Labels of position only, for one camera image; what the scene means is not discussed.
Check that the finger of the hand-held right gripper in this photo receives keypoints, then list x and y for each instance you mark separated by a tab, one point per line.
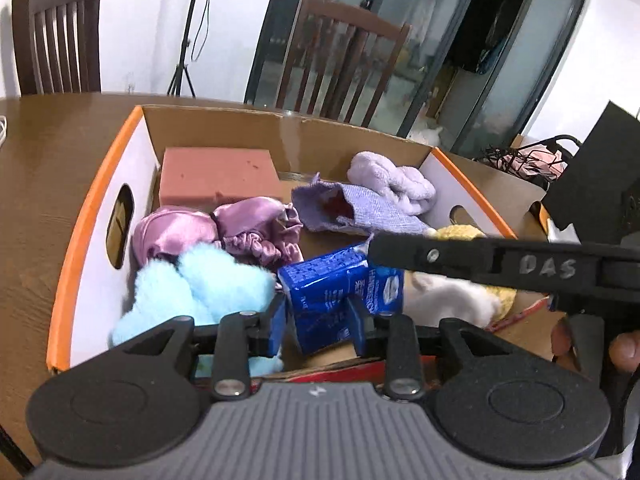
425	256

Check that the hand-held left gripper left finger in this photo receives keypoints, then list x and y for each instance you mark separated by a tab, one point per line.
278	330

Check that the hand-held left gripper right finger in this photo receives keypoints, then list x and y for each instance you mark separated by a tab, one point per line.
358	330

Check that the blue tissue pack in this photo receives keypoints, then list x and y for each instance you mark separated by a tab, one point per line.
325	285

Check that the orange-edged cardboard box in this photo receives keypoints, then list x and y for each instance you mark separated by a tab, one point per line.
210	125

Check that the person's right hand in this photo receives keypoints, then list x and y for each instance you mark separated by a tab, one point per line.
626	355

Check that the yellow fluffy cloth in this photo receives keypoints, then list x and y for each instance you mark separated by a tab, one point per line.
457	231

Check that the white fluffy plush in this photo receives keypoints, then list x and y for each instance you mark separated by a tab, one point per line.
450	300

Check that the lavender knitted pouch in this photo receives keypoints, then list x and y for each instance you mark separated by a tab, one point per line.
370	205

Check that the lavender fuzzy cloth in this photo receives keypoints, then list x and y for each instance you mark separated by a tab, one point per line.
390	177

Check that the light blue fluffy plush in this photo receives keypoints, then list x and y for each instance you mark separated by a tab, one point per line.
200	280

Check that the mauve satin scrunchie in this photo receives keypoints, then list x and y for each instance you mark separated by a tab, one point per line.
255	232

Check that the black board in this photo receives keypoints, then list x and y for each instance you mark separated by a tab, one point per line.
595	175

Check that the pink satin scrunchie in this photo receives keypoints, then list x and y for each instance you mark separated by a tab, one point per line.
170	235

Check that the pink sponge block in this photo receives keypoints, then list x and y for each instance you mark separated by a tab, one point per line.
220	175

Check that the dark wooden slatted chair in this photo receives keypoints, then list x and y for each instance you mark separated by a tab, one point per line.
55	35
345	60

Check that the glass sliding door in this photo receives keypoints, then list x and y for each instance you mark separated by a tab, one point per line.
425	35

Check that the hanging dark clothes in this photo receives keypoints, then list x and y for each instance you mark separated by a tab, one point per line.
485	25

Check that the studio light on black stand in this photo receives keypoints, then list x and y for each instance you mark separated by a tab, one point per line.
187	35

